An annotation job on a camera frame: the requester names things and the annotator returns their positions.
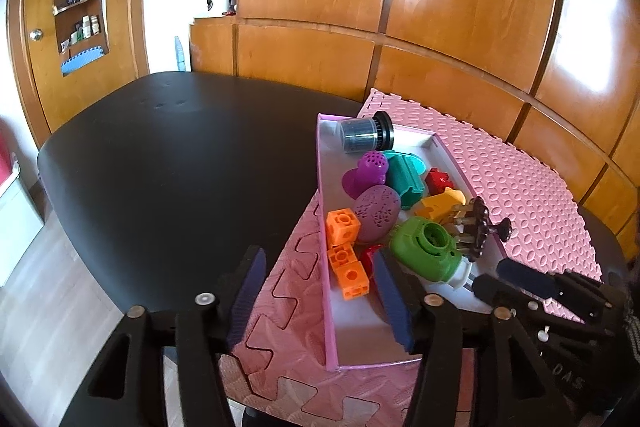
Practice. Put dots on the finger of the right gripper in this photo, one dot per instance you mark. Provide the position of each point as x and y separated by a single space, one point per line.
497 293
570 289

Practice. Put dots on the pink white cardboard tray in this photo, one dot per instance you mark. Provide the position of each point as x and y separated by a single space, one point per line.
358 335

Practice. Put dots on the orange cube block toy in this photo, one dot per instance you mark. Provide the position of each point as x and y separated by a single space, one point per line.
342 229

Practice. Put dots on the blue foam mat piece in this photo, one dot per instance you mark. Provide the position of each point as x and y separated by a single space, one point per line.
180 59

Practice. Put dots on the red puzzle piece block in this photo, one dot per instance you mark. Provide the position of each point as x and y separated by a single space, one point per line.
438 181

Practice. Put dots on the dark brown mushroom brush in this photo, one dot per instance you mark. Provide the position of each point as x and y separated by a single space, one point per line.
471 225

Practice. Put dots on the magenta perforated strainer cup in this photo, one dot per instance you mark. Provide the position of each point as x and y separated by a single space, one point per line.
371 170

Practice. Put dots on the yellow plastic piece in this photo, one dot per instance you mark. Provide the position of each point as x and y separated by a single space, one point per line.
439 208

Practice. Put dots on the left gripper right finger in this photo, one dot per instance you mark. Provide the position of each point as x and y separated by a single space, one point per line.
512 385

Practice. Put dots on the purple oval perforated case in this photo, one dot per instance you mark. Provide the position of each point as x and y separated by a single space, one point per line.
377 210

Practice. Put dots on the wooden door with shelves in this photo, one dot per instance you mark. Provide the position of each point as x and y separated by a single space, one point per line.
67 54

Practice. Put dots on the red white storage box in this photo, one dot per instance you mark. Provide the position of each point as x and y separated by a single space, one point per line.
21 220

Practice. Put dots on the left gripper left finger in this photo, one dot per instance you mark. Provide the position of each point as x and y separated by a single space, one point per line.
125 383

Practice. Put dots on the green white plug device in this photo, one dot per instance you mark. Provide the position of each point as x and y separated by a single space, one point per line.
426 248

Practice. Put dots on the teal plastic cylinder cup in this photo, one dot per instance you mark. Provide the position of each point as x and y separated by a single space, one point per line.
404 176

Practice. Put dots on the black padded massage table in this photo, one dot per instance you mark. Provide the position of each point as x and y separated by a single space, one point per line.
163 185

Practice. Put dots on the red glossy cylinder bottle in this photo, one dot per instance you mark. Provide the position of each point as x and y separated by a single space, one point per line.
366 259

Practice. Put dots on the clear jar black lid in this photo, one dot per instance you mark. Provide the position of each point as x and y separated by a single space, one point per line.
361 135

